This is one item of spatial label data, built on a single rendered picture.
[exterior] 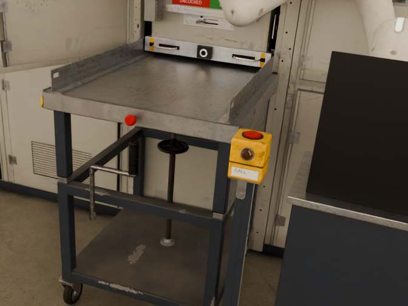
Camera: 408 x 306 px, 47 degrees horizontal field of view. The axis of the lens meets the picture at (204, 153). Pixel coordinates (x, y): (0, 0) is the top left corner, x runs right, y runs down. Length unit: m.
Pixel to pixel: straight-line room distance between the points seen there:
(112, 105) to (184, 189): 0.90
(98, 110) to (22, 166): 1.23
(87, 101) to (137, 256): 0.70
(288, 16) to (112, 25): 0.71
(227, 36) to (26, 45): 0.76
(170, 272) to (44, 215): 0.92
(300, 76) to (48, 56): 0.96
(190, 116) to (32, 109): 1.25
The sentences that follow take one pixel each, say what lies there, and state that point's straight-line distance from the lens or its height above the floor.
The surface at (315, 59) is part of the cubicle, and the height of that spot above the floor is 0.93.
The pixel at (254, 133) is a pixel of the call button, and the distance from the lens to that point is 1.07.
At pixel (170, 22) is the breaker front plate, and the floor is 0.99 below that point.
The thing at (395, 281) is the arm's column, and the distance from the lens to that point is 1.26.
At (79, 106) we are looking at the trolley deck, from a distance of 1.46.
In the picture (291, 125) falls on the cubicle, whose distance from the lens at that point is 1.97.
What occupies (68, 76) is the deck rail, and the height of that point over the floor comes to 0.88.
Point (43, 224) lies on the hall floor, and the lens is 2.43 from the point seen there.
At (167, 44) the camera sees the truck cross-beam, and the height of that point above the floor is 0.90.
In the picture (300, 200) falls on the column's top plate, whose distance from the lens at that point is 1.16.
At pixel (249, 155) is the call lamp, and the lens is 1.04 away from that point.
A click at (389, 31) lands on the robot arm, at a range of 1.31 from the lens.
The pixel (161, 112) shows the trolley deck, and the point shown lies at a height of 0.85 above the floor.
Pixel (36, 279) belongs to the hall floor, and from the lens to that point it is 2.09.
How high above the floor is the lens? 1.28
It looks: 23 degrees down
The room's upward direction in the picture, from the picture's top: 5 degrees clockwise
